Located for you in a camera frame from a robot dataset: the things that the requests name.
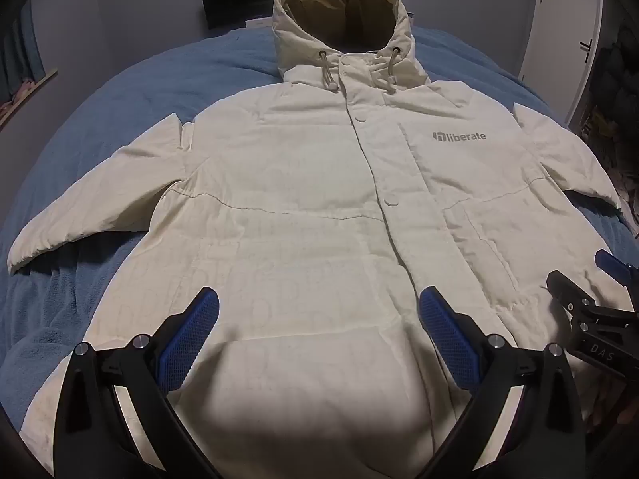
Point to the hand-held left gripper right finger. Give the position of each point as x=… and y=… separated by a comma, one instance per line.
x=449, y=339

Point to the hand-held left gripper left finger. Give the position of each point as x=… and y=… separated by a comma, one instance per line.
x=187, y=339

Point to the teal curtain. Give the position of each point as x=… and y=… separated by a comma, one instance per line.
x=20, y=50

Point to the blue fleece blanket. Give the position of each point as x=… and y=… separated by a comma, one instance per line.
x=100, y=110

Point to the cream hooded jacket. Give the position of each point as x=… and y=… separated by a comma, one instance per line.
x=309, y=219

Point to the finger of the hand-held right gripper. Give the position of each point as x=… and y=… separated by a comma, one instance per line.
x=611, y=263
x=566, y=289

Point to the pile of dark clothes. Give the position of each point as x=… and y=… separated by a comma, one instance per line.
x=614, y=90

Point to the wooden shelf board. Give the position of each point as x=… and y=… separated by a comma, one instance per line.
x=27, y=91

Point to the small white box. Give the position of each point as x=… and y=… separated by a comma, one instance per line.
x=257, y=23

